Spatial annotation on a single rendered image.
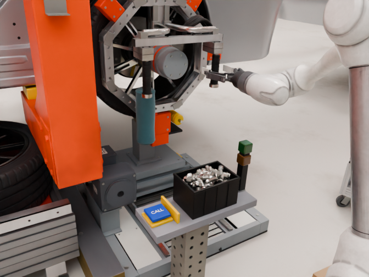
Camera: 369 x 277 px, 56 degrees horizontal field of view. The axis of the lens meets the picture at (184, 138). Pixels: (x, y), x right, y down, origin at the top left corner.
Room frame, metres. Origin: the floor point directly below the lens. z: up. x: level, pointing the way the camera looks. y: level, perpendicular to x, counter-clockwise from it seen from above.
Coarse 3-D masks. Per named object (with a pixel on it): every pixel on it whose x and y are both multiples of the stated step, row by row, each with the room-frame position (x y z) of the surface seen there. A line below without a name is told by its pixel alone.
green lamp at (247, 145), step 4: (244, 140) 1.16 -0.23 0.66; (240, 144) 1.14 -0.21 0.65; (244, 144) 1.13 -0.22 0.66; (248, 144) 1.13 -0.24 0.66; (252, 144) 1.14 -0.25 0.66; (240, 148) 1.14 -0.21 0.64; (244, 148) 1.12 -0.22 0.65; (248, 148) 1.13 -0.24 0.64; (244, 152) 1.12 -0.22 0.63; (248, 152) 1.13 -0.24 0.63
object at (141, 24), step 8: (136, 16) 1.83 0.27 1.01; (136, 24) 1.83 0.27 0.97; (144, 24) 1.86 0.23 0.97; (120, 32) 1.78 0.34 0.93; (128, 32) 1.81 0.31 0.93; (120, 40) 1.78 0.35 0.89; (128, 40) 1.78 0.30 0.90; (120, 56) 1.78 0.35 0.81; (128, 56) 1.76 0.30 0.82; (136, 64) 1.83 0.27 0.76; (120, 72) 1.78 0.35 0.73; (128, 72) 1.80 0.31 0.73
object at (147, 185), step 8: (184, 168) 1.79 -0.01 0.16; (152, 176) 1.67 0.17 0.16; (160, 176) 1.70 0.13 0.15; (168, 176) 1.67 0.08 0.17; (144, 184) 1.59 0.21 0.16; (152, 184) 1.62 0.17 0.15; (160, 184) 1.64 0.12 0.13; (168, 184) 1.67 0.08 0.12; (136, 192) 1.56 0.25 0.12; (144, 192) 1.59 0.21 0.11
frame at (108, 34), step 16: (128, 0) 1.58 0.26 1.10; (144, 0) 1.57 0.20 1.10; (160, 0) 1.62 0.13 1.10; (176, 0) 1.66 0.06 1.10; (128, 16) 1.53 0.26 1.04; (112, 32) 1.54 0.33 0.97; (112, 48) 1.49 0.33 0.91; (112, 64) 1.49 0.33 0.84; (112, 80) 1.48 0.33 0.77; (192, 80) 1.73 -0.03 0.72; (128, 96) 1.53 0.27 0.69; (176, 96) 1.72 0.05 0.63
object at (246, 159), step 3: (237, 156) 1.15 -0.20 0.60; (240, 156) 1.14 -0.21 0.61; (243, 156) 1.13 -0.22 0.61; (246, 156) 1.13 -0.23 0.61; (249, 156) 1.14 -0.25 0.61; (237, 159) 1.15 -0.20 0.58; (240, 159) 1.13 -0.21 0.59; (243, 159) 1.12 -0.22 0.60; (246, 159) 1.13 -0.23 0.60; (249, 159) 1.14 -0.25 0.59; (237, 162) 1.15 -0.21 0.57; (240, 162) 1.13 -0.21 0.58; (243, 162) 1.12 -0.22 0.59; (246, 162) 1.13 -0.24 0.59; (249, 162) 1.14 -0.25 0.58; (243, 165) 1.12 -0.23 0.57
